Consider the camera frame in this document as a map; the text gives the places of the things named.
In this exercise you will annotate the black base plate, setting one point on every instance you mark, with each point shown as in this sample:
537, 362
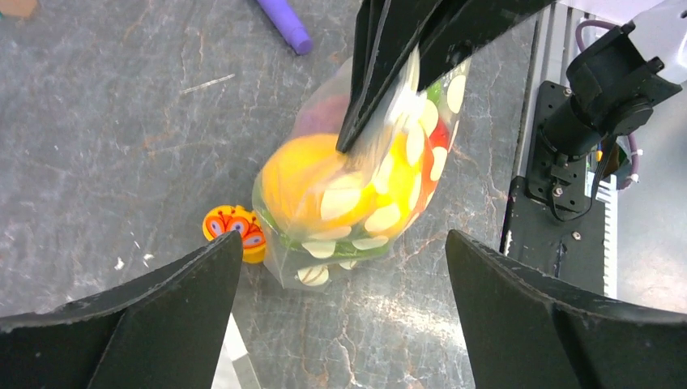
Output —
551, 224

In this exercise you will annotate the purple toy eggplant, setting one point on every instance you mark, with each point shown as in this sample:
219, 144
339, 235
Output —
289, 25

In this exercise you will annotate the purple toy onion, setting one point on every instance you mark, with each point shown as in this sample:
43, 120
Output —
322, 117

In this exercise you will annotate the white perforated plastic basket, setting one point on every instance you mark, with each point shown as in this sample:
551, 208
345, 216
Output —
234, 369

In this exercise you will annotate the red orange toy chili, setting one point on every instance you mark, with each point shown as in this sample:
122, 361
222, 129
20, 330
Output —
434, 159

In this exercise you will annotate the yellow butterfly toy block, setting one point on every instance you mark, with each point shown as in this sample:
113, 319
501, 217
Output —
226, 219

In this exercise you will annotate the teal and wood cubes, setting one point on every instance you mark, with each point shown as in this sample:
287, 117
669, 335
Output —
22, 9

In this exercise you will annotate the green toy grapes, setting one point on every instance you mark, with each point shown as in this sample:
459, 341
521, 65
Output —
344, 249

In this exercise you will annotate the yellow toy mango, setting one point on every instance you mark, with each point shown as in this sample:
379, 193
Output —
399, 188

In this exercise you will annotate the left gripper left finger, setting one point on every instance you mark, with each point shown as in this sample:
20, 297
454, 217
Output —
164, 329

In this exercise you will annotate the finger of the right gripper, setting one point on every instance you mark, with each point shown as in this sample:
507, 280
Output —
385, 34
457, 29

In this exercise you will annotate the white cable duct rail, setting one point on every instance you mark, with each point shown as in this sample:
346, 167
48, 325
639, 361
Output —
611, 236

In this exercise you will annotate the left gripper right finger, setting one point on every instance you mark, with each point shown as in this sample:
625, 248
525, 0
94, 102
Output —
524, 329

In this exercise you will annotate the green toy pepper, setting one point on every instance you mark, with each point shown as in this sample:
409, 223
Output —
434, 92

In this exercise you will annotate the yellow toy lemon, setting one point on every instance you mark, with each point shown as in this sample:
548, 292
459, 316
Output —
307, 190

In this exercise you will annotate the clear zip top bag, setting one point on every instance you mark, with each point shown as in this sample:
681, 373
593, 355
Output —
404, 109

